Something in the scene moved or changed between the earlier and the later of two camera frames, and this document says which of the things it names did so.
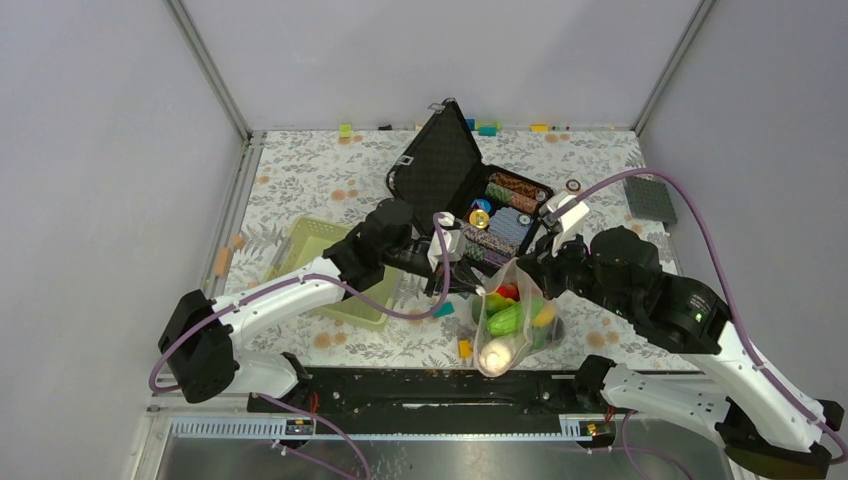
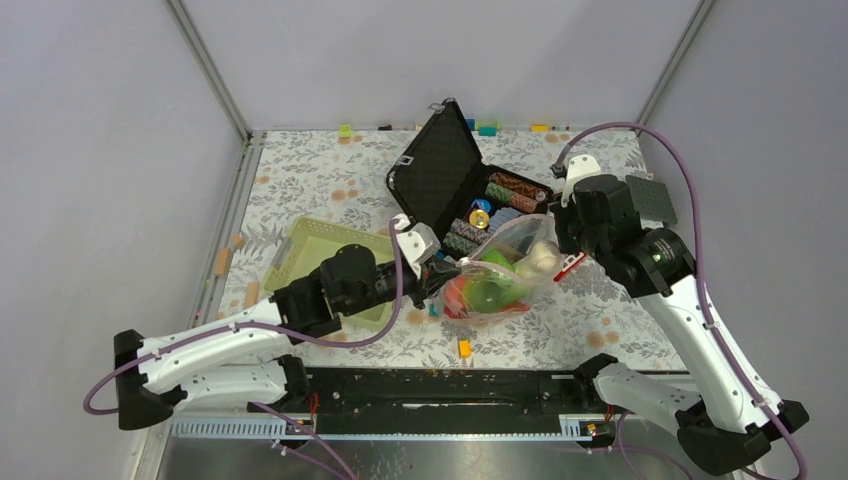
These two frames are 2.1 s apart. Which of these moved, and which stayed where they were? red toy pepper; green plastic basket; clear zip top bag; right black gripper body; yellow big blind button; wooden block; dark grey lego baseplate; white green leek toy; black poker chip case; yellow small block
Moved: red toy pepper; clear zip top bag; white green leek toy; right black gripper body
Stayed: green plastic basket; yellow small block; yellow big blind button; wooden block; black poker chip case; dark grey lego baseplate
